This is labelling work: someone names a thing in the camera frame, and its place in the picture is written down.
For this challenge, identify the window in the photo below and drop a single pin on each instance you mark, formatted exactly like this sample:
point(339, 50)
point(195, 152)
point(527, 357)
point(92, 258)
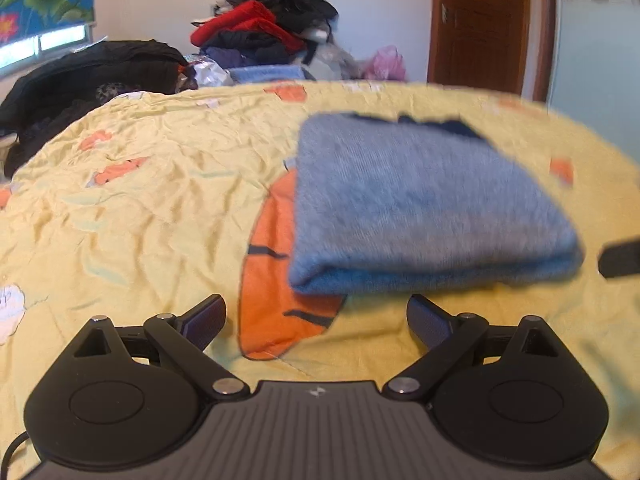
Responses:
point(33, 50)

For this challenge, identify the black jacket on bed side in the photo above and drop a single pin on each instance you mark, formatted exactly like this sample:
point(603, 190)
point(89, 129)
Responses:
point(47, 100)

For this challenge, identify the navy clothes in pile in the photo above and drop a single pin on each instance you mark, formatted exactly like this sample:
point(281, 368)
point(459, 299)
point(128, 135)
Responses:
point(244, 49)

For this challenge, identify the pink plastic bag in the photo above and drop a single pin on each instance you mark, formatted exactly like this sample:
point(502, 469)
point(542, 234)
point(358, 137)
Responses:
point(386, 64)

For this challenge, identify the white crumpled plastic bag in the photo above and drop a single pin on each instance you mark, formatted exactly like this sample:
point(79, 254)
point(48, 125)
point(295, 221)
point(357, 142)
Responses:
point(208, 74)

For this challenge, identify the yellow floral bed sheet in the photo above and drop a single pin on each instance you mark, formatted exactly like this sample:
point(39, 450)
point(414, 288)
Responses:
point(146, 205)

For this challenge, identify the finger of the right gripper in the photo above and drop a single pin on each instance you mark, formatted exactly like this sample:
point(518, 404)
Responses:
point(620, 260)

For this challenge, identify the brown wooden door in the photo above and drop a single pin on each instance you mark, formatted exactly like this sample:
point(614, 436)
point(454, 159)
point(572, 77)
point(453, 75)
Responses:
point(498, 45)

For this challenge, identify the red garment on pile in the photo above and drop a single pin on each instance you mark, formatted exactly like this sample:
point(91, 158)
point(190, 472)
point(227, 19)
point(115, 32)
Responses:
point(249, 16)

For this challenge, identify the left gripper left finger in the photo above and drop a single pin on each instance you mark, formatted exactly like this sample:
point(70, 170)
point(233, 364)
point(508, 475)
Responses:
point(180, 342)

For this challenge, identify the grey knit sweater navy sleeves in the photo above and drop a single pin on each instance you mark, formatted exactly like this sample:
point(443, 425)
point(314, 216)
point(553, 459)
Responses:
point(401, 207)

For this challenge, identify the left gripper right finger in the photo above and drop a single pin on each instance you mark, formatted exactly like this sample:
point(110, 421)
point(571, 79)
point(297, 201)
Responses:
point(451, 342)

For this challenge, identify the grey translucent plastic bag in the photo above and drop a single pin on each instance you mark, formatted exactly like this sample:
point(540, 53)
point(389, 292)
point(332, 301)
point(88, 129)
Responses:
point(331, 63)

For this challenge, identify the light blue folded towel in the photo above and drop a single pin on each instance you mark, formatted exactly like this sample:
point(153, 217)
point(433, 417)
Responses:
point(266, 73)

